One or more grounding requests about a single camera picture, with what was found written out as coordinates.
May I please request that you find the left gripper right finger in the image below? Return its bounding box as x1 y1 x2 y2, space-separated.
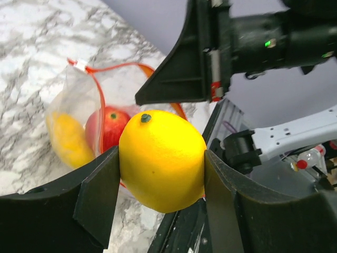
205 150 336 252

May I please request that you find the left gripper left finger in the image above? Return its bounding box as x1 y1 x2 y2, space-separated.
1 147 120 252

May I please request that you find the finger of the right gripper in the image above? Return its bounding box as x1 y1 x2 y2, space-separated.
135 1 212 105

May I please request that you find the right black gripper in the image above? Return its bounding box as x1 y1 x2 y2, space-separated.
202 0 337 102

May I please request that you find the round yellow lemon toy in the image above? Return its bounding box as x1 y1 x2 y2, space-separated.
118 110 206 213

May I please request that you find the red apple toy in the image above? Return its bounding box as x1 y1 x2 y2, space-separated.
85 105 131 152

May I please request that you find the clear zip top bag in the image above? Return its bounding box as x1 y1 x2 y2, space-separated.
44 57 189 196

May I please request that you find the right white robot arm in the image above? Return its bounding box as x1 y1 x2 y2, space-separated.
135 1 336 174

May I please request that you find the small plastic bottle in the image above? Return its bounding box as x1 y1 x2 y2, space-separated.
291 144 328 174

